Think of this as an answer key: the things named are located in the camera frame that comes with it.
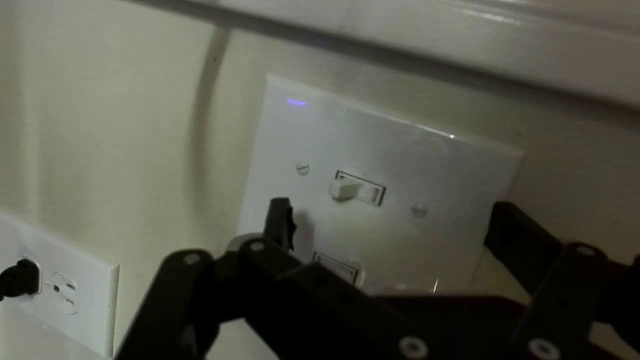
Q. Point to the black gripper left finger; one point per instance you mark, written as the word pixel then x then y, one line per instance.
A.
pixel 266 293

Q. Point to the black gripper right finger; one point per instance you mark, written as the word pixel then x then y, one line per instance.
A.
pixel 567 307

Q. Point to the white toggle switch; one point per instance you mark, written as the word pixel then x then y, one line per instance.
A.
pixel 351 189

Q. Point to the white wall outlet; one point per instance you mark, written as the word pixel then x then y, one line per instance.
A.
pixel 72 293

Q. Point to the white double switch plate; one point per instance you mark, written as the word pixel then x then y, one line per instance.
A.
pixel 413 150

